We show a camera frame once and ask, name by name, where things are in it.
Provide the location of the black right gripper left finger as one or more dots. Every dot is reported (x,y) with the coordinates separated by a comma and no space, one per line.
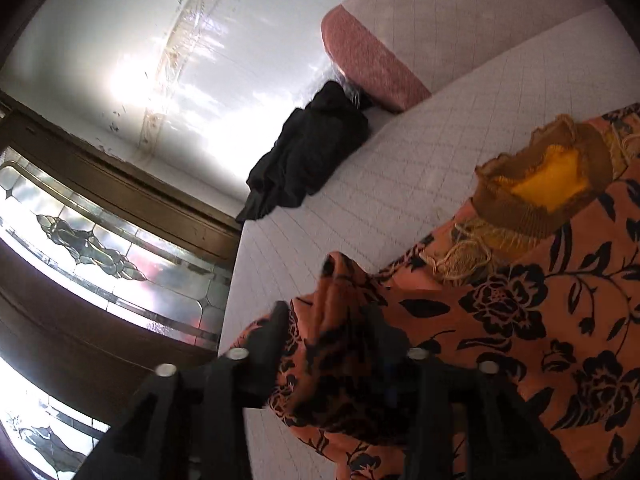
(189,424)

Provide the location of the quilted white near mattress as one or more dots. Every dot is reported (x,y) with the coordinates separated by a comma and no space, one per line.
(412,177)

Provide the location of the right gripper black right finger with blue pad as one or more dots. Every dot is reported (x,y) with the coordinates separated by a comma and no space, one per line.
(408,398)

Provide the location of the brown stained glass door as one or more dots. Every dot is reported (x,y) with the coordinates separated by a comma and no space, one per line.
(106,272)

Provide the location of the orange black floral garment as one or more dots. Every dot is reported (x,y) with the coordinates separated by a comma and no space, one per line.
(538,273)

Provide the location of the black crumpled cloth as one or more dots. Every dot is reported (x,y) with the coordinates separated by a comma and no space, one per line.
(313,143)

